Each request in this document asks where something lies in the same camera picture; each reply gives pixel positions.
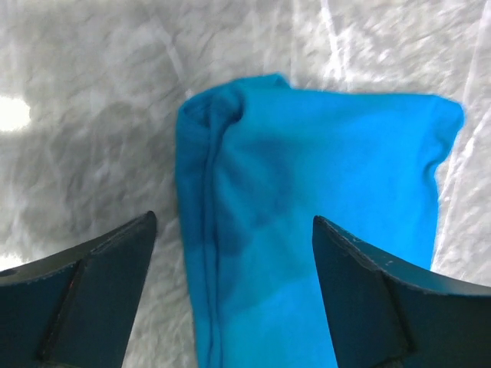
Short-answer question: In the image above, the teal t shirt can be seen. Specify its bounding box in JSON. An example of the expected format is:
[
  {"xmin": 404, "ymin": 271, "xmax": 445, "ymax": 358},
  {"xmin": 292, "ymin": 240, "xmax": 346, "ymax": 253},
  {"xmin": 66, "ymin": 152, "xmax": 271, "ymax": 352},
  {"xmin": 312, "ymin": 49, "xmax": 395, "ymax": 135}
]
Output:
[{"xmin": 176, "ymin": 74, "xmax": 464, "ymax": 367}]

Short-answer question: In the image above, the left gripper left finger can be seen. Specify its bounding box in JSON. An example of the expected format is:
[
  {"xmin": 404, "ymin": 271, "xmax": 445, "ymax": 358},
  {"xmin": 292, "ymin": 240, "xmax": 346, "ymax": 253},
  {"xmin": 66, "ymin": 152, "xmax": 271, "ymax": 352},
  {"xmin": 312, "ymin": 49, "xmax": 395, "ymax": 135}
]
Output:
[{"xmin": 1, "ymin": 212, "xmax": 157, "ymax": 367}]

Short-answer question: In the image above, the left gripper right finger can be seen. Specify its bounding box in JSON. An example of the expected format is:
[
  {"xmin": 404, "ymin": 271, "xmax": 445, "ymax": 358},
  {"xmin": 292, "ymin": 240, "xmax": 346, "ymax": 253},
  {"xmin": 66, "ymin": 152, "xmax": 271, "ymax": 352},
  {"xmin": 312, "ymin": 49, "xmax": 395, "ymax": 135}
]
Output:
[{"xmin": 312, "ymin": 216, "xmax": 490, "ymax": 367}]

